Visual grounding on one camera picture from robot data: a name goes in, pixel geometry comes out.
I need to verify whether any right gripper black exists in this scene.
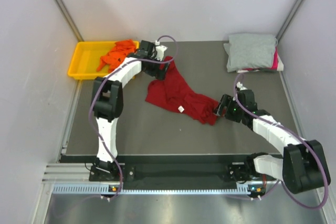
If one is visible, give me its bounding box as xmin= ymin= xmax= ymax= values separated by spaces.
xmin=213 ymin=94 xmax=245 ymax=123

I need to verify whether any dark red t shirt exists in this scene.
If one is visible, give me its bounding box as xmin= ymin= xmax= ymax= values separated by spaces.
xmin=145 ymin=61 xmax=218 ymax=125

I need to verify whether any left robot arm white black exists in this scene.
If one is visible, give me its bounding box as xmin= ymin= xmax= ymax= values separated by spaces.
xmin=89 ymin=40 xmax=170 ymax=180

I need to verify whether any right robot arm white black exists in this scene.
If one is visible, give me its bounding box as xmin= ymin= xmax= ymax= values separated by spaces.
xmin=214 ymin=88 xmax=331 ymax=194

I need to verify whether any orange t shirt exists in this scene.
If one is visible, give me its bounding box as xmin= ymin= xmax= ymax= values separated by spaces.
xmin=96 ymin=39 xmax=136 ymax=73

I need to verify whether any folded grey t shirt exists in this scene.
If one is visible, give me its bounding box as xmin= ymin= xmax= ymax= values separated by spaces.
xmin=223 ymin=33 xmax=277 ymax=72

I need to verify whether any folded pink white t shirt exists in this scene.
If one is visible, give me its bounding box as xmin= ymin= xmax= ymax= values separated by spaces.
xmin=236 ymin=47 xmax=284 ymax=73

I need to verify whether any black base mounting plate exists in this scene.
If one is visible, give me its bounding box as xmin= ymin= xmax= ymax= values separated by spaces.
xmin=89 ymin=163 xmax=253 ymax=182

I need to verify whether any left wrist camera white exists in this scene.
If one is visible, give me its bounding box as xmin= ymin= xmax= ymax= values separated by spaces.
xmin=154 ymin=40 xmax=167 ymax=61

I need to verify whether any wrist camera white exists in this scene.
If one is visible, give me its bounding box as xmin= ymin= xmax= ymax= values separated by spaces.
xmin=154 ymin=40 xmax=167 ymax=61
xmin=236 ymin=82 xmax=247 ymax=91

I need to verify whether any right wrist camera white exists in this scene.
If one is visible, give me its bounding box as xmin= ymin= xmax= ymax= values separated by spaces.
xmin=236 ymin=82 xmax=247 ymax=91

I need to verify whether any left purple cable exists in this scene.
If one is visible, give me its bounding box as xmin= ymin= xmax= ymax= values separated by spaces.
xmin=88 ymin=34 xmax=180 ymax=201

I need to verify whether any purple cable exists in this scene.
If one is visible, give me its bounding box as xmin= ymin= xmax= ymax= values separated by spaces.
xmin=88 ymin=34 xmax=180 ymax=201
xmin=233 ymin=73 xmax=330 ymax=211

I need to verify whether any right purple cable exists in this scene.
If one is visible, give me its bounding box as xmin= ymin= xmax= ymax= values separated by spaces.
xmin=233 ymin=73 xmax=330 ymax=211

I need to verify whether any aluminium frame rail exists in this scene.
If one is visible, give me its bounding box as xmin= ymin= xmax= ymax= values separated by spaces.
xmin=41 ymin=162 xmax=329 ymax=183

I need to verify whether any grey slotted cable duct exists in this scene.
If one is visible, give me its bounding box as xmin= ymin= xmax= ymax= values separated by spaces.
xmin=52 ymin=184 xmax=251 ymax=195

